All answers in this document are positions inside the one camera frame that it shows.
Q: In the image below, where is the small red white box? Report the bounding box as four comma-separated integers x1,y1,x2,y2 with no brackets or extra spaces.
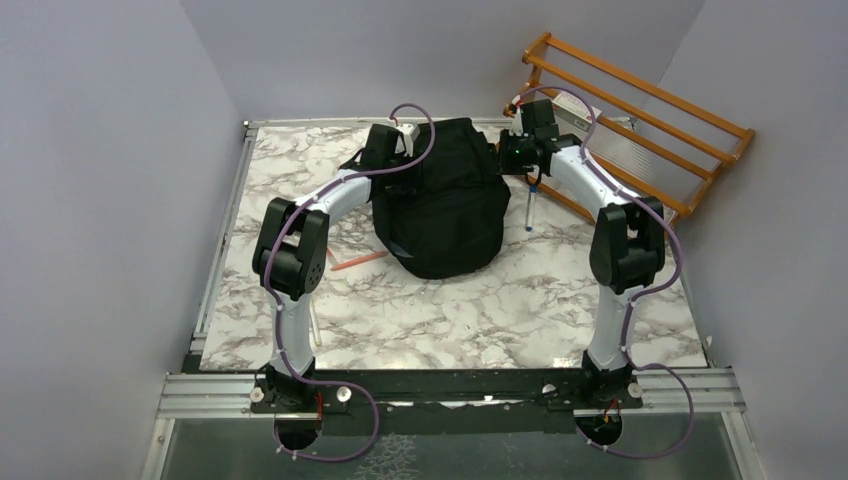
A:
663,206,677,225

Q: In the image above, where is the black metal base rail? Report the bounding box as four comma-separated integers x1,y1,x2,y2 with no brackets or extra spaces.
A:
165,367,643,437

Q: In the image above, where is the orange wooden shelf rack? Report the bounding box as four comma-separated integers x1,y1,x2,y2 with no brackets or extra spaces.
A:
520,32,755,223

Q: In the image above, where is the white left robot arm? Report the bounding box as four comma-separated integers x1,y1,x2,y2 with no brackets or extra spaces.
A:
252,121,436,411

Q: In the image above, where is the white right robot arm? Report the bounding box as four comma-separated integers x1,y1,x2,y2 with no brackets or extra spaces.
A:
497,99,665,407

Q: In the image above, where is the blue white marker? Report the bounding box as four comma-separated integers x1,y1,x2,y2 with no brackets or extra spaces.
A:
525,185,537,232

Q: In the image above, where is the salmon pink pencil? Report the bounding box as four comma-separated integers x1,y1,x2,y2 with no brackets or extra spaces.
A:
331,251,389,271

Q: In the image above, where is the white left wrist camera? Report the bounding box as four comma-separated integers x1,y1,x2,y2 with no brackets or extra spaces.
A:
395,123,420,157

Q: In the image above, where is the black student bag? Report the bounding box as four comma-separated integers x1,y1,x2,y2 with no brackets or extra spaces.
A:
369,117,511,280

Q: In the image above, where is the pale yellow pencil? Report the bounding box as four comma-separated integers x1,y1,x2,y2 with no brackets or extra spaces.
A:
310,312,323,347

